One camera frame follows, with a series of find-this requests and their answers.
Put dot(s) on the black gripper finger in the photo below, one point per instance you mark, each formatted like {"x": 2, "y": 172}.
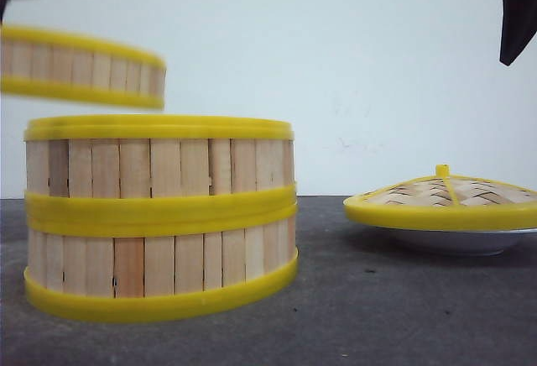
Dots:
{"x": 518, "y": 28}

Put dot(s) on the woven bamboo steamer lid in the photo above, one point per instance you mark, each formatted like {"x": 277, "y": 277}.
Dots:
{"x": 446, "y": 202}

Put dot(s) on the bamboo steamer basket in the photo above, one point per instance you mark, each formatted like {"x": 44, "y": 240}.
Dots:
{"x": 53, "y": 64}
{"x": 129, "y": 280}
{"x": 141, "y": 175}

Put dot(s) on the white plate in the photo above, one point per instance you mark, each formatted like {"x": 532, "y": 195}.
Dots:
{"x": 464, "y": 243}

